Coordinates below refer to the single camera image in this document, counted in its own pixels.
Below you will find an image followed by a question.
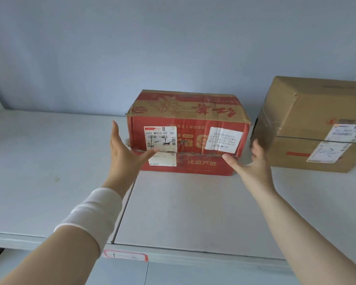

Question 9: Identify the person's left hand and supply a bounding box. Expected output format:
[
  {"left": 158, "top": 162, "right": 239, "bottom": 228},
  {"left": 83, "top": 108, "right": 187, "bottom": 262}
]
[{"left": 102, "top": 120, "right": 160, "bottom": 199}]

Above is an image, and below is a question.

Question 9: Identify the person's right hand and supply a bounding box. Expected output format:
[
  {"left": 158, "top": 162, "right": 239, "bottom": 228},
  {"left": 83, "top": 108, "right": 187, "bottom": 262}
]
[{"left": 222, "top": 139, "right": 276, "bottom": 201}]

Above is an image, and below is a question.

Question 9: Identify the white metal shelf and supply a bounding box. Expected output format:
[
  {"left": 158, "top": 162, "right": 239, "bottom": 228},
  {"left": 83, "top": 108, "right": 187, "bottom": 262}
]
[{"left": 0, "top": 65, "right": 356, "bottom": 285}]

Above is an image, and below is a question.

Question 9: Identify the box marked 1-2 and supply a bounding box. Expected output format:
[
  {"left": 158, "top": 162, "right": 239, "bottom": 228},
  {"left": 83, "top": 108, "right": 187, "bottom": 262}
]
[{"left": 250, "top": 75, "right": 356, "bottom": 173}]

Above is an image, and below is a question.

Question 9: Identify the person's right forearm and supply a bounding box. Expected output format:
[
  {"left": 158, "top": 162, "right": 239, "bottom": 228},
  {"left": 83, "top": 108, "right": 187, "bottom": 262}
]
[{"left": 255, "top": 190, "right": 356, "bottom": 285}]

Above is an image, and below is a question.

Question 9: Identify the person's left forearm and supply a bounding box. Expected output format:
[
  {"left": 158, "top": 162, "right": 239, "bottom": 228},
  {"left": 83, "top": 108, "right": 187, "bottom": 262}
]
[{"left": 0, "top": 225, "right": 100, "bottom": 285}]

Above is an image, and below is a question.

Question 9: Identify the white wristband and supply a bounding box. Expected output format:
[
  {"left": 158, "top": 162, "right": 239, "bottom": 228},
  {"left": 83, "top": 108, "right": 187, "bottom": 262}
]
[{"left": 54, "top": 187, "right": 123, "bottom": 257}]

